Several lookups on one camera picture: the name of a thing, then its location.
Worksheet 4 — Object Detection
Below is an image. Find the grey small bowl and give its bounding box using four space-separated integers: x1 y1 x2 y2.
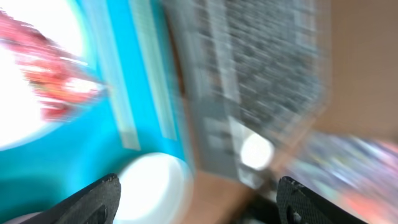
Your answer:
113 152 193 224

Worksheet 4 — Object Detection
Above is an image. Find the left wooden chopstick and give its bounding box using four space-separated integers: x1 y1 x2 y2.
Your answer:
83 0 141 151

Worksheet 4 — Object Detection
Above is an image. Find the white round plate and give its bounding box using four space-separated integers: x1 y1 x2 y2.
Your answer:
1 1 101 150

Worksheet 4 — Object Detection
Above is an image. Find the right wooden chopstick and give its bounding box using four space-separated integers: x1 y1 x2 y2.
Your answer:
129 0 177 140

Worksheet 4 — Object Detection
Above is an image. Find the white paper cup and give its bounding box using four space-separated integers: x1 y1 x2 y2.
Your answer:
240 133 275 170

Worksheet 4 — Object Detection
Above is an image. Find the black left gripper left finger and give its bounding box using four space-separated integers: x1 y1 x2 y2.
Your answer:
22 173 121 224

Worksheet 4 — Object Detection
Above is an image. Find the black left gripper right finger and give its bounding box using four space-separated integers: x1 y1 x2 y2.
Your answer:
276 176 366 224

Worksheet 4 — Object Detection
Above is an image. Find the red snack wrapper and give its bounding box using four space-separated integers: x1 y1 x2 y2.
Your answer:
1 10 104 120

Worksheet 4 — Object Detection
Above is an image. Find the wooden chopstick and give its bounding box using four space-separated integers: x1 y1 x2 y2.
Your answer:
129 0 177 140
83 0 141 151

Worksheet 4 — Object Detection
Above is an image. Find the teal plastic tray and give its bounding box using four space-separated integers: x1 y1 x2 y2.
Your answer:
1 0 190 221

